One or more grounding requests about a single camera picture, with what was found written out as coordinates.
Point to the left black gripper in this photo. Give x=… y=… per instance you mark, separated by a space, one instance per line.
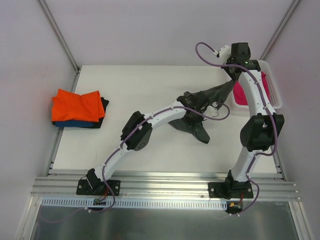
x=194 y=116

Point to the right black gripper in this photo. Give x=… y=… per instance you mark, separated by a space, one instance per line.
x=233 y=72

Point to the dark grey t shirt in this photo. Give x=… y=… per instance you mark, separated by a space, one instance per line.
x=199 y=102

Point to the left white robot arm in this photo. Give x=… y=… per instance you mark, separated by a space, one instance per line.
x=135 y=136

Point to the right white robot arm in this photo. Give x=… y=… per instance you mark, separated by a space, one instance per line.
x=259 y=136

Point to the pink t shirt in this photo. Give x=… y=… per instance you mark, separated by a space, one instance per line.
x=239 y=94

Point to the white plastic basket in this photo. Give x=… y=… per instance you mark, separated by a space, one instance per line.
x=275 y=98

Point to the blue folded t shirt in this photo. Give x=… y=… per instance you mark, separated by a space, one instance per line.
x=73 y=124

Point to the orange folded t shirt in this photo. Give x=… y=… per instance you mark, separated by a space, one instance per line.
x=68 y=106

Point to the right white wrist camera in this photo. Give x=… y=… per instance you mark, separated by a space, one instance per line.
x=223 y=52

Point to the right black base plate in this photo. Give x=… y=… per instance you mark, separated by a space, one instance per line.
x=228 y=191

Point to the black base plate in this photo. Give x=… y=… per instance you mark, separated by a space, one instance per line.
x=228 y=191
x=84 y=189

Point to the aluminium mounting rail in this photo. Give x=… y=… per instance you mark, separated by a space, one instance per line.
x=164 y=185

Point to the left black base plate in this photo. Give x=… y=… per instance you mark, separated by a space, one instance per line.
x=84 y=189

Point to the white slotted cable duct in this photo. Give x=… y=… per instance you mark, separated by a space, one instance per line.
x=133 y=203

